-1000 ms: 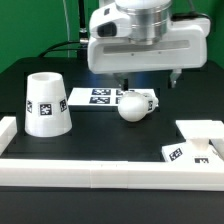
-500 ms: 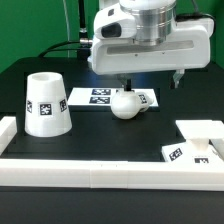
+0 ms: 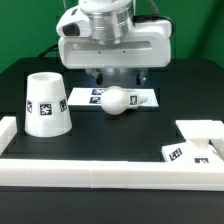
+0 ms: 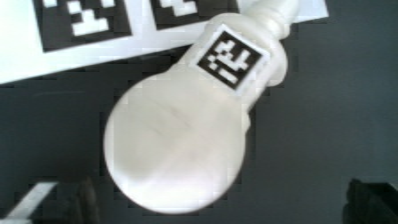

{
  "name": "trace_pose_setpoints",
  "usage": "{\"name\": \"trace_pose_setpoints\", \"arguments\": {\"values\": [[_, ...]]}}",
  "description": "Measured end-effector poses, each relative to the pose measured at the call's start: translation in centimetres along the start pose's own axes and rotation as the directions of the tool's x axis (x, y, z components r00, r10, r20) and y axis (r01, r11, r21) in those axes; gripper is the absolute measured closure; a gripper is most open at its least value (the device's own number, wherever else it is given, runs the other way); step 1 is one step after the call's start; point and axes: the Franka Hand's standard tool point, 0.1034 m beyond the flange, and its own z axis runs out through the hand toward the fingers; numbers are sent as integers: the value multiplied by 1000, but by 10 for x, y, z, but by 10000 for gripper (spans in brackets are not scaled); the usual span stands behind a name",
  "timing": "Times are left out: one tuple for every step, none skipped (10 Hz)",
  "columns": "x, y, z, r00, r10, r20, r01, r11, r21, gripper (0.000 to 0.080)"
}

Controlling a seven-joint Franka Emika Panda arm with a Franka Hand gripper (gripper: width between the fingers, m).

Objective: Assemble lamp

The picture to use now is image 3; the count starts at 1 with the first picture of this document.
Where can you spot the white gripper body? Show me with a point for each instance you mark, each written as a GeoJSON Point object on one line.
{"type": "Point", "coordinates": [98, 41]}

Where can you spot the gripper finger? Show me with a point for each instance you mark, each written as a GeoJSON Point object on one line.
{"type": "Point", "coordinates": [141, 76]}
{"type": "Point", "coordinates": [96, 74]}

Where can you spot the white lamp bulb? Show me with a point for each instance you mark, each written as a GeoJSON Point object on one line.
{"type": "Point", "coordinates": [115, 100]}

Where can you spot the white lamp base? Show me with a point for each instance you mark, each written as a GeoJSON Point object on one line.
{"type": "Point", "coordinates": [197, 147]}

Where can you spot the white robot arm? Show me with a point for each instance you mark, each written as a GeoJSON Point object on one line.
{"type": "Point", "coordinates": [109, 6]}

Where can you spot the white lamp shade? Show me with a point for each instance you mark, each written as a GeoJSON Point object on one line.
{"type": "Point", "coordinates": [47, 112]}

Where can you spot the white marker sheet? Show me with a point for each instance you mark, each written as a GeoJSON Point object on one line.
{"type": "Point", "coordinates": [91, 97]}

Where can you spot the white left fence piece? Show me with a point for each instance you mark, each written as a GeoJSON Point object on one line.
{"type": "Point", "coordinates": [8, 129]}

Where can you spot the white fence piece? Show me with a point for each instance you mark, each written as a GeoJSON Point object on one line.
{"type": "Point", "coordinates": [8, 129]}
{"type": "Point", "coordinates": [219, 146]}

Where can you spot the white right fence piece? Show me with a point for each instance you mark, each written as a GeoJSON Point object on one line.
{"type": "Point", "coordinates": [219, 146]}

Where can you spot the white front fence rail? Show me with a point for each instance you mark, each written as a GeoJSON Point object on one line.
{"type": "Point", "coordinates": [105, 174]}

